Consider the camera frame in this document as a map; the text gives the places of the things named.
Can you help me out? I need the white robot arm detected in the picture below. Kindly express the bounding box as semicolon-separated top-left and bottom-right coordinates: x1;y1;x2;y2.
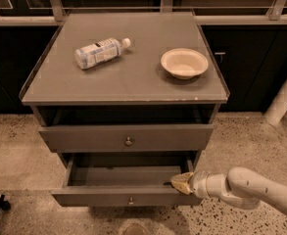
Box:
170;166;287;216

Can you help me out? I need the white paper bowl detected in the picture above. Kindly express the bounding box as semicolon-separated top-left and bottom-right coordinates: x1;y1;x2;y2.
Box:
161;48;209;79

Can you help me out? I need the grey drawer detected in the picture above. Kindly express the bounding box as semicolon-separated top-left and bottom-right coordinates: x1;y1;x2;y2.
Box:
39;124;214;153
52;152;201;207

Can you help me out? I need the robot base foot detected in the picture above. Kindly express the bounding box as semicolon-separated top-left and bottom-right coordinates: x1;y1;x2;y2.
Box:
122;222;148;235

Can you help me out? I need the grey drawer cabinet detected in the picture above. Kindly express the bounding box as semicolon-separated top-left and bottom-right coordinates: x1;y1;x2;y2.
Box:
19;11;231;202

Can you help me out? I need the white pillar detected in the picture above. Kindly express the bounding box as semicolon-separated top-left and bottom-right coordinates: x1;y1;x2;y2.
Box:
264;79;287;125

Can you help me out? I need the grey top drawer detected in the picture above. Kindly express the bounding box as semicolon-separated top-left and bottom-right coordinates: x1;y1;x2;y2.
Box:
39;124;214;153

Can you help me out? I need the plastic water bottle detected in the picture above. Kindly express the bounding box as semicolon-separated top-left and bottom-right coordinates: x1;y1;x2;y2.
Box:
74;37;131;70

